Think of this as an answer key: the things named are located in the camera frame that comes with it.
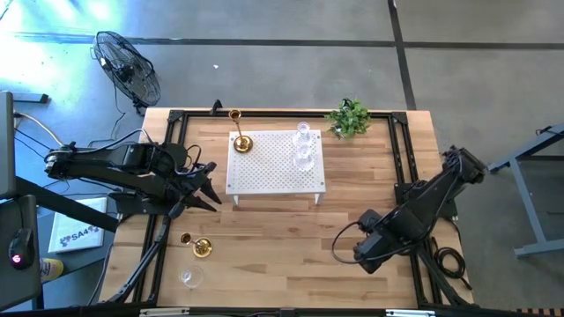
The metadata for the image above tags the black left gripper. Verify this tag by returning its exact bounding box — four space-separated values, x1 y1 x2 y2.
167 161 223 219

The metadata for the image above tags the tall gold candlestick holder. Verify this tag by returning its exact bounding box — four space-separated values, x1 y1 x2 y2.
227 108 255 155
179 232 214 259

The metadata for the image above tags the clear glass candle holder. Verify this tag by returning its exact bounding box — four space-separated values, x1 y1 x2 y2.
293 121 312 146
293 144 315 173
178 265 205 291

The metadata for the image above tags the white perforated metal shelf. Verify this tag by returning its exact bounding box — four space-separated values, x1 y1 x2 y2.
225 129 328 207

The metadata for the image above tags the white printed box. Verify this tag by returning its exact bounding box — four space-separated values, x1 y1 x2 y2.
47 196 108 254

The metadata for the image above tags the black desk beam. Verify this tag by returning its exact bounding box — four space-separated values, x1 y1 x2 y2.
15 175 120 233

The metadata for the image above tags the green potted plant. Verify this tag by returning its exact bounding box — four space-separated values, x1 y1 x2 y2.
324 97 372 141

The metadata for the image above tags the black floor fan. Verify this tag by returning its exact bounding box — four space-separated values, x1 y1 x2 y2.
91 30 163 116

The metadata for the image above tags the grey metal table base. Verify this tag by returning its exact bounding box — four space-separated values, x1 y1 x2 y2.
486 122 564 259

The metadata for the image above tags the black computer mouse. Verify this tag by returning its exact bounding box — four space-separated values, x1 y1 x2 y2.
7 227 36 270

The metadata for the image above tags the grey metal foot bar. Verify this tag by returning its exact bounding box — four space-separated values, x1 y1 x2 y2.
11 92 50 105

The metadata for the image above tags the dark grey panel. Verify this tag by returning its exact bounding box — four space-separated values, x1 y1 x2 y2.
0 90 18 200

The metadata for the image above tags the dark desk top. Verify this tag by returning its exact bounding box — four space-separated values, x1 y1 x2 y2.
0 195 44 312

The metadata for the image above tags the coiled black cable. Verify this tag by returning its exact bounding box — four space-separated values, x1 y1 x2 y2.
433 237 473 291

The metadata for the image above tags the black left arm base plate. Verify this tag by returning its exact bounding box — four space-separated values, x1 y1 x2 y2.
115 193 180 217

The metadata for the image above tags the silver aluminium rail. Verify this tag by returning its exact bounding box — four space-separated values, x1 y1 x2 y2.
138 307 191 317
384 308 436 317

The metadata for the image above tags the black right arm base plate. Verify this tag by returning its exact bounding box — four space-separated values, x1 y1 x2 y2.
393 181 459 220

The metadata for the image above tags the black aluminium table frame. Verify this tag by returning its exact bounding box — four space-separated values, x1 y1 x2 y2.
105 108 475 309

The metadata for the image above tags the yellow extension cord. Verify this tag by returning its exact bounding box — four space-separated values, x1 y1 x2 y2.
16 112 65 149

